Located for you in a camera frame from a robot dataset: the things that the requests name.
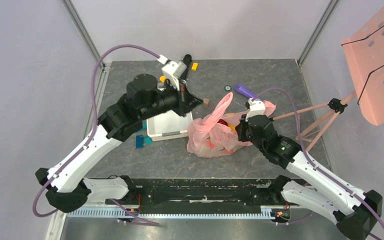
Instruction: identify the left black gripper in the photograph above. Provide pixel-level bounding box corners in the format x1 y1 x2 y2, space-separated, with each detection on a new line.
141 78 205 121

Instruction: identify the pink plastic bag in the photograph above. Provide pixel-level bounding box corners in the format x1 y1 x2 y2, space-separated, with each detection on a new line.
186 92 277 159

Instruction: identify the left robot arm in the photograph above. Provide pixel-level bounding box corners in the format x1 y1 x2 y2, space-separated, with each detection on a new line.
35 74 203 213

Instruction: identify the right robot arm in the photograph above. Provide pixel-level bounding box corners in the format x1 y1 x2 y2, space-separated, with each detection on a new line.
235 114 383 240

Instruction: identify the yellow fake fruit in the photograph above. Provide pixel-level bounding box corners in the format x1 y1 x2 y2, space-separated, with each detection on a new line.
227 123 236 132

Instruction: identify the red fake fruit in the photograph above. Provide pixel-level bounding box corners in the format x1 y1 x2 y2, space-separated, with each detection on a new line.
217 119 228 126

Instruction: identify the brown wooden cube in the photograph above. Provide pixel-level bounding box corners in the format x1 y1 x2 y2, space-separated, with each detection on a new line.
203 98 210 107

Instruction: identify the yellow block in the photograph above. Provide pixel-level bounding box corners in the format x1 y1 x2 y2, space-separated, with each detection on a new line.
191 62 199 71

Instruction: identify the orange yellow toy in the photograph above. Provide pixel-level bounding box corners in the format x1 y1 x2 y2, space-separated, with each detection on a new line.
159 75 167 83

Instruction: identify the white plastic basket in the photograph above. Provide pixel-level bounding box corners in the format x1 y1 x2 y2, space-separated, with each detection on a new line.
146 110 193 142

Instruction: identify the black cylinder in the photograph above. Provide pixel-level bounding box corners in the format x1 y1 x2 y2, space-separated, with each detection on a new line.
181 54 192 80

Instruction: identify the small round disc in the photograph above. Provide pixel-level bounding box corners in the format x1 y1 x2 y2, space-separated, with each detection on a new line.
224 85 232 92

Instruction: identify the purple toy bat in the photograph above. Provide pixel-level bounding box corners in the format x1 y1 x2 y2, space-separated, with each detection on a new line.
234 83 256 99

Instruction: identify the teal small block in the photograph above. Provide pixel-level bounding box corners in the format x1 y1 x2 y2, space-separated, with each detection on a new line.
144 136 153 145

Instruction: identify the blue block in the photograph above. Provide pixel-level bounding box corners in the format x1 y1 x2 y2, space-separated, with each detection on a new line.
135 134 145 149

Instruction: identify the pink music stand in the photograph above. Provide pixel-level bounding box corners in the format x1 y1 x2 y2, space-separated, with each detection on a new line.
273 0 384 153

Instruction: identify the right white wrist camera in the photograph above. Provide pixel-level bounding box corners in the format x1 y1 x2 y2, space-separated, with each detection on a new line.
245 98 266 122

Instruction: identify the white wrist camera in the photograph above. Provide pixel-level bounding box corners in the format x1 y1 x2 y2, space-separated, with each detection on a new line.
161 60 187 92
245 98 266 122

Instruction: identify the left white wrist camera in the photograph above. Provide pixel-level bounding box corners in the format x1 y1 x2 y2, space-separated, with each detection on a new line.
161 60 187 92

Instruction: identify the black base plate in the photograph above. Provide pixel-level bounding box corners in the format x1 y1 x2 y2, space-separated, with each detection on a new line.
116 178 286 214

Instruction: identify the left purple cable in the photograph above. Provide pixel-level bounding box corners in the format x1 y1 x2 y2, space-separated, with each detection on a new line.
32 44 166 227

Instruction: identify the white cable duct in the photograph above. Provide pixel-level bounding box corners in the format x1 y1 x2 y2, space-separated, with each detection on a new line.
65 205 292 220

